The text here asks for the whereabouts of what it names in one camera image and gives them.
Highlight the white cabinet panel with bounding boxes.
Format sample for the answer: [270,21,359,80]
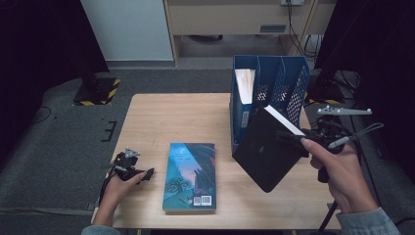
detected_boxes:
[80,0,174,62]

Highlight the left hand-held gripper cable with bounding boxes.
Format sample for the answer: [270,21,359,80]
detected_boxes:
[98,170,115,206]

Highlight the black hanging cables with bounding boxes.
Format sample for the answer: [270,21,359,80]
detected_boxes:
[286,0,325,62]

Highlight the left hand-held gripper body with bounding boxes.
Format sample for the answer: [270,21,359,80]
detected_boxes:
[111,146,145,182]

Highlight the thin black floor cable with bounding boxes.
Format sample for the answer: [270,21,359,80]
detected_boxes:
[30,106,53,124]

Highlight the black book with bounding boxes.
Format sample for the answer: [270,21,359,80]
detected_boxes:
[232,105,309,194]

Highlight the hand-held gripper cable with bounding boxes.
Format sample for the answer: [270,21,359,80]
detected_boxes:
[98,170,115,206]
[317,121,385,235]

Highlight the right hand-held gripper cable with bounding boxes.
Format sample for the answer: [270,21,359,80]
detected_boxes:
[317,121,385,235]

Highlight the blue plastic file rack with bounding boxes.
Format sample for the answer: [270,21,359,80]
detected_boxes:
[229,54,311,159]

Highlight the black curtain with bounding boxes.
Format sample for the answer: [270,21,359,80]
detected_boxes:
[314,0,415,184]
[0,0,111,165]

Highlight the dark teal illustrated book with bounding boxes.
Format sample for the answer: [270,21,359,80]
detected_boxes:
[161,142,217,215]

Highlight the grey desk label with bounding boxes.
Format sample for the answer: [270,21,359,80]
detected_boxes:
[259,23,288,33]

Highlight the black stand base striped edge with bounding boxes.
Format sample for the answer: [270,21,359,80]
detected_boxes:
[304,74,346,106]
[72,62,121,107]

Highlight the person's left hand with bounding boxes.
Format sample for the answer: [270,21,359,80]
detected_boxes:
[92,171,148,226]

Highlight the bright blue book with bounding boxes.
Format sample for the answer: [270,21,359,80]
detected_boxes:
[234,68,256,145]

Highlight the person's right hand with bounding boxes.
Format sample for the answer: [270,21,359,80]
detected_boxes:
[300,137,380,215]

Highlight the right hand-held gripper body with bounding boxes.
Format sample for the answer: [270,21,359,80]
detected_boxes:
[304,106,373,155]

